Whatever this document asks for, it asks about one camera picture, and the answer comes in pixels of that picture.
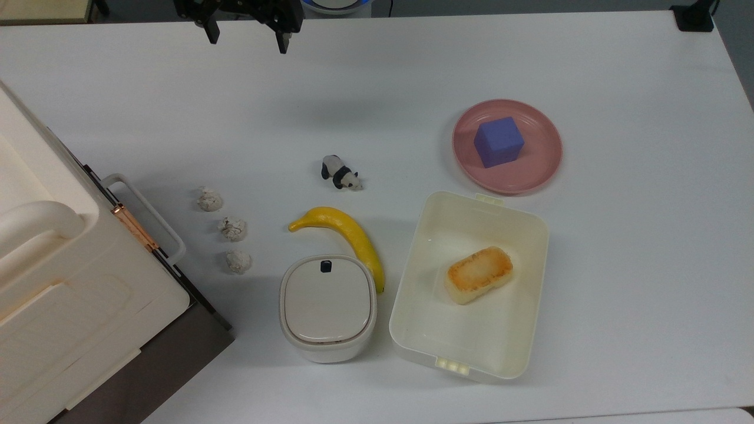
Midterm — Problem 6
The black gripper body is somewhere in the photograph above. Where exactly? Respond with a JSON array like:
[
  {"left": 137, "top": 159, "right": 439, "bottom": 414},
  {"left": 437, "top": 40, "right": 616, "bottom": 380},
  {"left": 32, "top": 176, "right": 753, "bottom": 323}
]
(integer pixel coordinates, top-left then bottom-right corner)
[{"left": 174, "top": 0, "right": 305, "bottom": 34}]

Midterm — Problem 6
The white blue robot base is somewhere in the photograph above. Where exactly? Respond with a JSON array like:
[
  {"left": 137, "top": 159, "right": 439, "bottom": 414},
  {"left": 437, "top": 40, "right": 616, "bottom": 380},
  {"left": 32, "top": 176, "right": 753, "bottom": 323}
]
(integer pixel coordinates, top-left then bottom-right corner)
[{"left": 300, "top": 0, "right": 373, "bottom": 16}]

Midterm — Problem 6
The cream plastic drawer cabinet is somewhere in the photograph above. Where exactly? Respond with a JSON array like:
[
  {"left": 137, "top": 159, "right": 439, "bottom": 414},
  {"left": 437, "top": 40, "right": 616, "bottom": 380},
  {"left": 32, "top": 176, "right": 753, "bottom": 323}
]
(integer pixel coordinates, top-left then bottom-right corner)
[{"left": 0, "top": 81, "right": 191, "bottom": 424}]

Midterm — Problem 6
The cream plastic open box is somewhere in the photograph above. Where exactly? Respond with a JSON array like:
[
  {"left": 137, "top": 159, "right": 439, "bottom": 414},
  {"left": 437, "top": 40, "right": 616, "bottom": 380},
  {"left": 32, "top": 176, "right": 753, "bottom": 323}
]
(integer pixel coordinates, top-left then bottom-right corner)
[{"left": 389, "top": 191, "right": 551, "bottom": 383}]

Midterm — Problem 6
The panda toy figure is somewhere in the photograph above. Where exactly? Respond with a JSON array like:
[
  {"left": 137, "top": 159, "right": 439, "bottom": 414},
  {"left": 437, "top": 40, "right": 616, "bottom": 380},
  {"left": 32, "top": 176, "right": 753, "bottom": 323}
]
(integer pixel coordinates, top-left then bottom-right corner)
[{"left": 321, "top": 155, "right": 364, "bottom": 191}]

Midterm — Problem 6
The crumpled white paper ball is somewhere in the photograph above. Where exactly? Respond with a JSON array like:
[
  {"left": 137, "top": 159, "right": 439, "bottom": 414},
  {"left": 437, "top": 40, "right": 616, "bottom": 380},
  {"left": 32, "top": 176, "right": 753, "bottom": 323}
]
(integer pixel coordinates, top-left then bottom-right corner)
[
  {"left": 218, "top": 217, "right": 248, "bottom": 243},
  {"left": 197, "top": 187, "right": 224, "bottom": 213},
  {"left": 226, "top": 249, "right": 253, "bottom": 276}
]

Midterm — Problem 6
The wooden furniture piece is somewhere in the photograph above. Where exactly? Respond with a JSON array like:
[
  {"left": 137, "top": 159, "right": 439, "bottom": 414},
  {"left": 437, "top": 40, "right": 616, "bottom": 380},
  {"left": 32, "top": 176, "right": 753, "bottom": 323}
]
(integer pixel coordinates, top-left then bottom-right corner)
[{"left": 0, "top": 0, "right": 110, "bottom": 25}]

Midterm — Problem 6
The yellow banana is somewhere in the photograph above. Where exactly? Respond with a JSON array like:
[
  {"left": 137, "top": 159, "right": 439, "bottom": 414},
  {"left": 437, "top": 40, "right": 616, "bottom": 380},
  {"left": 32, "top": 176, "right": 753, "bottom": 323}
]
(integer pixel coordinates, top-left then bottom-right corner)
[{"left": 288, "top": 206, "right": 386, "bottom": 294}]

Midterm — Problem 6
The rose gold cabinet latch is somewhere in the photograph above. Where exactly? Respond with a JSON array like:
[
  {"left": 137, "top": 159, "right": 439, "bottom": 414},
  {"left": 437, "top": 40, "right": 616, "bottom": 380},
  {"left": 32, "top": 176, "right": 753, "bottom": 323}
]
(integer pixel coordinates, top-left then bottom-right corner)
[{"left": 111, "top": 203, "right": 160, "bottom": 253}]

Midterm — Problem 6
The purple cube block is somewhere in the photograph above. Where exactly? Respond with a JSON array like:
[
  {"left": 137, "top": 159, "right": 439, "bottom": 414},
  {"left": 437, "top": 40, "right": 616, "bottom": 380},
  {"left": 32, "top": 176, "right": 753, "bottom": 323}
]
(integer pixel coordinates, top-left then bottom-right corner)
[{"left": 474, "top": 116, "right": 525, "bottom": 169}]

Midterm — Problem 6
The white lidded square container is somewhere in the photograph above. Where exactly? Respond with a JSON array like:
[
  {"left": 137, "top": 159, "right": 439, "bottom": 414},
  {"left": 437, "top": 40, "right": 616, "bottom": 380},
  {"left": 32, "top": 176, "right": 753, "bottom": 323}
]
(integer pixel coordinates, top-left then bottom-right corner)
[{"left": 279, "top": 254, "right": 378, "bottom": 364}]

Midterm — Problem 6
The pink round plate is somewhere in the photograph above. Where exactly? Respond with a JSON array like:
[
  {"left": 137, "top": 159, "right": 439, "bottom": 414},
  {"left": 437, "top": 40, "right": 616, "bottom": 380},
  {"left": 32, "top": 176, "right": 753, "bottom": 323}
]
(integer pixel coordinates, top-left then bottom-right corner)
[{"left": 452, "top": 99, "right": 563, "bottom": 196}]

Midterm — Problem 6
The toasted bread piece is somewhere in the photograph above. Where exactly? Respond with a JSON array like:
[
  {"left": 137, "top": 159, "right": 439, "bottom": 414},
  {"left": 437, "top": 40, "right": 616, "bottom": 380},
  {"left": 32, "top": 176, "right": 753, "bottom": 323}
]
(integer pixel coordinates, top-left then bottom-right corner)
[{"left": 444, "top": 246, "right": 514, "bottom": 306}]

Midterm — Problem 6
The dark grey cabinet base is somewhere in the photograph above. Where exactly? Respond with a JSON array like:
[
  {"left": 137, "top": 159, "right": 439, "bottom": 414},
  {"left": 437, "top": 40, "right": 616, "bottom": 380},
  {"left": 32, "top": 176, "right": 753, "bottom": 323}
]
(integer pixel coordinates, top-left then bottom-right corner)
[{"left": 49, "top": 164, "right": 236, "bottom": 424}]

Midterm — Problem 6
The black table clamp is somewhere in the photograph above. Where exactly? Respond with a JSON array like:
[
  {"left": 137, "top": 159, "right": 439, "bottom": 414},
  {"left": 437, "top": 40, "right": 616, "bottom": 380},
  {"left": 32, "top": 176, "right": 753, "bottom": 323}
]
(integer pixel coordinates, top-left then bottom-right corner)
[{"left": 670, "top": 0, "right": 720, "bottom": 32}]

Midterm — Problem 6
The white loop drawer handle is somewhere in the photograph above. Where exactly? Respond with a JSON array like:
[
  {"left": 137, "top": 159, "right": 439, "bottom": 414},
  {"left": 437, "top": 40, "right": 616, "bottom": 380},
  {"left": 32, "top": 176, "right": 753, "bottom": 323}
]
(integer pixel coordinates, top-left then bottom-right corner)
[{"left": 100, "top": 173, "right": 187, "bottom": 266}]

